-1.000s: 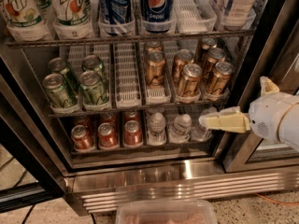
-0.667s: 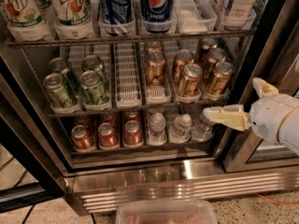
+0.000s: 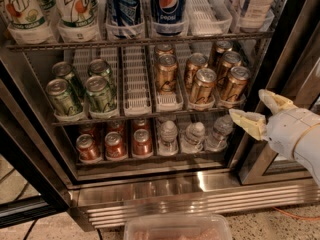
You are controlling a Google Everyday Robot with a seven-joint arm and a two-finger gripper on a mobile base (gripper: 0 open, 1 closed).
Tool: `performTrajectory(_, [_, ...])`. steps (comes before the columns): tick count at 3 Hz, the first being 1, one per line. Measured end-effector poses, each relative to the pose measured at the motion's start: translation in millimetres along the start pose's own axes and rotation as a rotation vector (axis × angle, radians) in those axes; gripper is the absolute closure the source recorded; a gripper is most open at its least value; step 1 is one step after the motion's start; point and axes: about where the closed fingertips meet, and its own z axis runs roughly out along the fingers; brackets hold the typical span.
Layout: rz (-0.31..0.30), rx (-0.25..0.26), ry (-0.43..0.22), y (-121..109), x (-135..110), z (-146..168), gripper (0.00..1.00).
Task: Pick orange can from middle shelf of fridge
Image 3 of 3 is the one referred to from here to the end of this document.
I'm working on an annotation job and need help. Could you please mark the water bottle middle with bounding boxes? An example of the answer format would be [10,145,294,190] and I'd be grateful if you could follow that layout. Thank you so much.
[181,122,205,154]

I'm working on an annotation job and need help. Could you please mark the orange cable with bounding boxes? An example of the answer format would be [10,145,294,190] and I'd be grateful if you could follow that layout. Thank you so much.
[273,206,320,222]

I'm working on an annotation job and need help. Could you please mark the water bottle right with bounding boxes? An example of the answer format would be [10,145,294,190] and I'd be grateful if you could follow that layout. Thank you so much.
[205,115,233,152]

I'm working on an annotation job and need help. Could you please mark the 7up bottle left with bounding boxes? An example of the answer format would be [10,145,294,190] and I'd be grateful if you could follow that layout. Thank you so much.
[2,0,48,30]

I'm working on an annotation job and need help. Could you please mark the white labelled bottle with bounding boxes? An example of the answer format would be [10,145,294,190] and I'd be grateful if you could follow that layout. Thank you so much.
[238,0,274,32]

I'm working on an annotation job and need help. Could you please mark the green can back right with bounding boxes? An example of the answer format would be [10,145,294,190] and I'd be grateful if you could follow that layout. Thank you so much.
[87,58,114,87]

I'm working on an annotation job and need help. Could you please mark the clear plastic food container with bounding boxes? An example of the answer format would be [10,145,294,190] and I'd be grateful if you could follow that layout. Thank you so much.
[123,214,233,240]

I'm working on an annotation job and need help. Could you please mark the blue pepsi bottle right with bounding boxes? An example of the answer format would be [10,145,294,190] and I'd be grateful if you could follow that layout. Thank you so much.
[150,0,185,36]

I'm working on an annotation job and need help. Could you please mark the green can back left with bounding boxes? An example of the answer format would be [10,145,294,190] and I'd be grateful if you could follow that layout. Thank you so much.
[52,61,85,100]

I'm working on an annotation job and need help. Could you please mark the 7up bottle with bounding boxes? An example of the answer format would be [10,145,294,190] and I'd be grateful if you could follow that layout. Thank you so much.
[56,0,96,29]
[2,0,48,30]

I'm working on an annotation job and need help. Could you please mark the green can front right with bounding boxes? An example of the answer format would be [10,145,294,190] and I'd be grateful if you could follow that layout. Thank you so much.
[85,76,116,113]

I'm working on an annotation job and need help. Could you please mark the red can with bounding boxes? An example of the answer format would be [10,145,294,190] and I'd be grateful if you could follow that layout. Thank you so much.
[133,129,152,156]
[105,132,126,160]
[76,134,101,163]

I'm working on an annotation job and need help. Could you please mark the blue pepsi bottle left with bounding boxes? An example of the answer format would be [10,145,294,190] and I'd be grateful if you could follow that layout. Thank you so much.
[107,0,141,38]

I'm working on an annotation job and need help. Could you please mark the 7up bottle right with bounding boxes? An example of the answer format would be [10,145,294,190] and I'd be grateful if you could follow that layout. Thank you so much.
[56,0,96,29]

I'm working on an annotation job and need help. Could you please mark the green can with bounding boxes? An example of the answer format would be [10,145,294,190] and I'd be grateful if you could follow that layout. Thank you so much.
[87,58,114,87]
[52,61,85,100]
[46,78,83,116]
[85,76,116,113]

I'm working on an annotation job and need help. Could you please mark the water bottle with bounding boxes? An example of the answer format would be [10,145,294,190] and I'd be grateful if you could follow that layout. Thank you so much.
[181,122,205,154]
[205,115,233,152]
[159,120,178,156]

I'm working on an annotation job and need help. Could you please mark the blue pepsi bottle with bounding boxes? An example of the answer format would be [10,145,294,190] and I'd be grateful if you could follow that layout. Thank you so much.
[150,0,185,36]
[107,0,141,38]

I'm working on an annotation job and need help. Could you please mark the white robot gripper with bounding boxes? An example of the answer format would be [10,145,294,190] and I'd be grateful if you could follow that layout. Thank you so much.
[229,89,320,159]

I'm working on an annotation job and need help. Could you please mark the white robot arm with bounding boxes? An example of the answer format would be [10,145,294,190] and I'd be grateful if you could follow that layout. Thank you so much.
[229,89,320,185]

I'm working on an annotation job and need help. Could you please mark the red can front right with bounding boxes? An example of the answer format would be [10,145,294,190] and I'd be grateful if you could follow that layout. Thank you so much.
[133,129,152,156]

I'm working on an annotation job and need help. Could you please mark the empty white shelf tray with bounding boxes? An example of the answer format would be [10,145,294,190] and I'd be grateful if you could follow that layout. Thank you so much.
[122,46,152,116]

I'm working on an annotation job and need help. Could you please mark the red can front left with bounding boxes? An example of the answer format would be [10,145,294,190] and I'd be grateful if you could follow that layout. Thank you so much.
[76,134,101,163]

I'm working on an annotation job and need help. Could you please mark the green can front left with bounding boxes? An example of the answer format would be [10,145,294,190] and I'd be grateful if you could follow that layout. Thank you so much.
[46,78,83,116]

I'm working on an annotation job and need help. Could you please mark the stainless steel fridge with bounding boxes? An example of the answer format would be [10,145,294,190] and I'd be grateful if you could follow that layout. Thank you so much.
[1,0,320,231]

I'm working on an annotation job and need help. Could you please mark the water bottle left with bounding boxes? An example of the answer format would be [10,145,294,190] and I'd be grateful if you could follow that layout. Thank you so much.
[159,120,178,156]

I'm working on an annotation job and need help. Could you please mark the red can front middle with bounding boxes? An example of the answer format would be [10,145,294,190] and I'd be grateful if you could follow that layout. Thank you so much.
[105,132,126,160]

